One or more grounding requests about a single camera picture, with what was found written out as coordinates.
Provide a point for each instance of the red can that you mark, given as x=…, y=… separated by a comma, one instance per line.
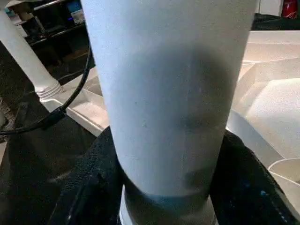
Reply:
x=290, y=8

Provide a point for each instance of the white plastic table leg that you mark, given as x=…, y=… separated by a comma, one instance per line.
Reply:
x=164, y=93
x=25, y=61

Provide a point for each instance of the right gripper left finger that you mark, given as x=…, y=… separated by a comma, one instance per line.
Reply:
x=89, y=182

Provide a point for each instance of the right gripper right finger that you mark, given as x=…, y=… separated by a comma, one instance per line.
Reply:
x=246, y=187

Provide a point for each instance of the black shelf unit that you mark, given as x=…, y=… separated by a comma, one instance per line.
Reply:
x=54, y=23

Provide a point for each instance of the white plastic table top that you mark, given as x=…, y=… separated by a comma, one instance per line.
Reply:
x=269, y=105

